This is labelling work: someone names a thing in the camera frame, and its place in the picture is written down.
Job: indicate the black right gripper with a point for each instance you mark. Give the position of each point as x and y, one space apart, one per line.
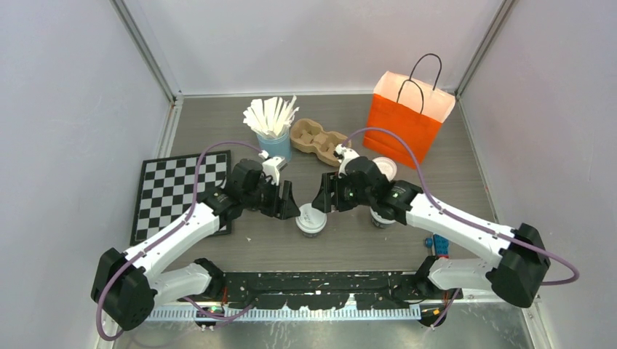
324 201

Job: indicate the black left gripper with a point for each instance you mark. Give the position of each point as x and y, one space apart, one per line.
276 209

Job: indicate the black paper coffee cup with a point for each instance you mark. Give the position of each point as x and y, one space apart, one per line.
379 221

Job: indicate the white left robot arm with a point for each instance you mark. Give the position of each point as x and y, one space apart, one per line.
129 285

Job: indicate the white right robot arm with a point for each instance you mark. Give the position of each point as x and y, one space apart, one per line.
508 260

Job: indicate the light blue cup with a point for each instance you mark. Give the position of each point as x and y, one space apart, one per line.
280 146

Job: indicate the brown cardboard cup carrier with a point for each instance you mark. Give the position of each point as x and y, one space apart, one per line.
308 136

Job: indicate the stack of white lids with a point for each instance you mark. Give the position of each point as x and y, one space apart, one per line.
386 166

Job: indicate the white wooden stir sticks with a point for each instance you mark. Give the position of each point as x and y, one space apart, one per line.
272 117

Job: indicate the orange paper bag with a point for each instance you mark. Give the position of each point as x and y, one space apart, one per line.
410 108

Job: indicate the blue toy block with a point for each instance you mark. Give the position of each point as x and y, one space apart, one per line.
438 245

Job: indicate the black white chessboard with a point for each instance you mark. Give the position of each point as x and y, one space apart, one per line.
166 188

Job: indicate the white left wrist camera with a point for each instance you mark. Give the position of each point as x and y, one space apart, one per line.
272 168

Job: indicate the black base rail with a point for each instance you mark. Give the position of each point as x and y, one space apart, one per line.
370 290

